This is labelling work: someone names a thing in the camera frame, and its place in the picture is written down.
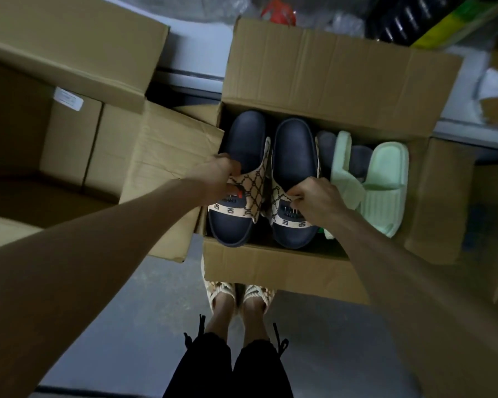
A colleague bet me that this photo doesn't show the person's right hand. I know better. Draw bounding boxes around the person's right hand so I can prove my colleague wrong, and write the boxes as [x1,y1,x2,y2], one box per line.
[287,177,350,224]

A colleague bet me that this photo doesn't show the person's left hand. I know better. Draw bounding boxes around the person's left hand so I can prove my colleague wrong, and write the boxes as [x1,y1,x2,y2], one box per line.
[187,153,244,207]

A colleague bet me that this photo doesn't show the navy slide sandal patterned strap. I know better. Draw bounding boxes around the navy slide sandal patterned strap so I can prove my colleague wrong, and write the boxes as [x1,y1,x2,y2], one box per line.
[269,117,321,250]
[207,110,271,248]

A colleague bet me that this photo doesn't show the person's right forearm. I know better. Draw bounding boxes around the person's right forearm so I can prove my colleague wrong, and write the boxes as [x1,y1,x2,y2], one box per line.
[332,209,498,398]

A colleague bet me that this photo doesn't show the person's left forearm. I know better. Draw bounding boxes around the person's left forearm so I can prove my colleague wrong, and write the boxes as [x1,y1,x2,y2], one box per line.
[0,177,205,398]

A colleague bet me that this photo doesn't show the light green slide sandal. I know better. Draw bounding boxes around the light green slide sandal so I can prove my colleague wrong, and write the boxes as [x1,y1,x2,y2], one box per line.
[359,141,411,239]
[324,131,367,241]

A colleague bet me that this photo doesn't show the grey slide sandal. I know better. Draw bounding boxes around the grey slide sandal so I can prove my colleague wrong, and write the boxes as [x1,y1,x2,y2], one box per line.
[316,130,374,179]

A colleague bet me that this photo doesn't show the beige woven worn sandal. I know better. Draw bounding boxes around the beige woven worn sandal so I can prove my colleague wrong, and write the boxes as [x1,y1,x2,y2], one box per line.
[201,257,237,315]
[240,284,276,316]

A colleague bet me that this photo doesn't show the person's left leg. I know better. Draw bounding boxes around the person's left leg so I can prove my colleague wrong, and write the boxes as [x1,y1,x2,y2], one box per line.
[204,286,235,340]

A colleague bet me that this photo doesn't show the person's leg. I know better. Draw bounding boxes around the person's leg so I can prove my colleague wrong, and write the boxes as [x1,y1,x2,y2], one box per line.
[204,286,235,340]
[242,296,270,349]

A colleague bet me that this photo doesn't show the cardboard box holding sandals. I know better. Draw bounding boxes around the cardboard box holding sandals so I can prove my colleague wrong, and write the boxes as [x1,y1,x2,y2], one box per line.
[120,17,478,306]

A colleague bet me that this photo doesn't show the person's right leg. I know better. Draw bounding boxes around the person's right leg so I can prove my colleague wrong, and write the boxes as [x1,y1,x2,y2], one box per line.
[242,296,270,349]

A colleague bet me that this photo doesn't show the person's black trousers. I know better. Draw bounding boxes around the person's black trousers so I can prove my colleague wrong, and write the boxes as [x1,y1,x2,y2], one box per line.
[163,314,294,398]

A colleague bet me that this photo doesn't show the brown cardboard box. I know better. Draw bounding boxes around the brown cardboard box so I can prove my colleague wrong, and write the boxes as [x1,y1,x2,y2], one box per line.
[403,137,498,316]

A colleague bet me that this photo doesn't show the red plastic object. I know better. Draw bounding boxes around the red plastic object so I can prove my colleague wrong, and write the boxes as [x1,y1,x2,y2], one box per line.
[260,0,296,26]

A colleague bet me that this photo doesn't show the clear plastic bag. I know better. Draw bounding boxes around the clear plastic bag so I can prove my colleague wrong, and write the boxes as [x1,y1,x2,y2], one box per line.
[191,0,371,38]

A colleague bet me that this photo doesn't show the white label sticker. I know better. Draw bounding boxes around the white label sticker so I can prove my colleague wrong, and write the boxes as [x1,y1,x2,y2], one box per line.
[53,86,84,112]

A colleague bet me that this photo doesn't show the black ribbed object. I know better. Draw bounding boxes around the black ribbed object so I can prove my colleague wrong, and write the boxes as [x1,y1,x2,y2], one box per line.
[364,0,470,47]

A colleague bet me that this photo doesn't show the large empty cardboard box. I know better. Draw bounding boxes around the large empty cardboard box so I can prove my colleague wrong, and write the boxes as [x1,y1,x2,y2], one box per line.
[0,0,225,263]

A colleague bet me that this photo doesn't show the yellow green carton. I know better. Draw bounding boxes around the yellow green carton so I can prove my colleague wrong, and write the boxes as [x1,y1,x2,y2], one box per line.
[411,0,498,50]

